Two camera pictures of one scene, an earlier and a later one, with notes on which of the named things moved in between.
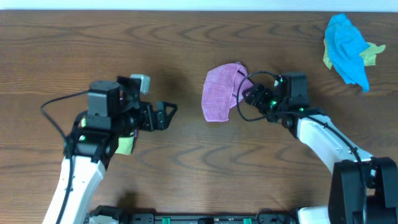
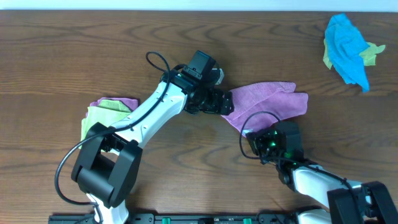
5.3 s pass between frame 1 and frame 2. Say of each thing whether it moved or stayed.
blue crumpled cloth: stayed
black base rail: stayed
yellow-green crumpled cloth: stayed
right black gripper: moved
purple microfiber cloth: moved
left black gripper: moved
